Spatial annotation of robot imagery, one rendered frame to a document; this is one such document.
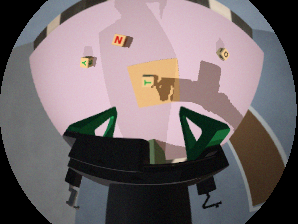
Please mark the tan flat mat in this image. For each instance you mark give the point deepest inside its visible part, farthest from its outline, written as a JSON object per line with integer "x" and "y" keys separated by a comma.
{"x": 166, "y": 82}

